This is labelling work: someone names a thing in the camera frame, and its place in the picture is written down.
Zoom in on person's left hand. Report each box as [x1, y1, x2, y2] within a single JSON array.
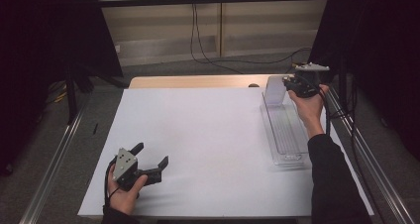
[[107, 164, 149, 216]]

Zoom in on vertical wooden wall strip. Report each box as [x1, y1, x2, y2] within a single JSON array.
[[216, 0, 226, 57]]

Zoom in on aluminium frame rail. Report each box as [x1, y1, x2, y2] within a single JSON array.
[[19, 94, 91, 224], [326, 84, 418, 224]]

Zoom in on wooden table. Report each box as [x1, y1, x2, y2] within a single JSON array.
[[128, 73, 298, 89]]

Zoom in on black curtain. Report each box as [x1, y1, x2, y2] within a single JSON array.
[[308, 0, 420, 161], [0, 0, 125, 177]]

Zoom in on black metal stand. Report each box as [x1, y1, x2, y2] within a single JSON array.
[[63, 64, 79, 125]]

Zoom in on white table cover sheet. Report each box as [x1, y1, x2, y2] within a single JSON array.
[[77, 86, 375, 218]]

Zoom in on clear plastic container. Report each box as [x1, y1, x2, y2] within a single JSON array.
[[260, 91, 313, 168]]

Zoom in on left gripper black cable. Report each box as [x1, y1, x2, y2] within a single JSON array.
[[103, 157, 121, 212]]

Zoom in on yellow cable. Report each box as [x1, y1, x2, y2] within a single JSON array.
[[52, 89, 68, 104]]

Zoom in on person's right hand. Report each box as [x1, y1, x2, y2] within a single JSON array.
[[287, 83, 331, 140]]

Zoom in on black power cable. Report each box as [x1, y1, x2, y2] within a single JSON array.
[[189, 0, 246, 75], [192, 0, 313, 66]]

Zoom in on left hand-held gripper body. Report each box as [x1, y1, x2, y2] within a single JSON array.
[[112, 147, 149, 191]]

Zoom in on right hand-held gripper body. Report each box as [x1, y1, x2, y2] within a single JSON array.
[[289, 62, 331, 99]]

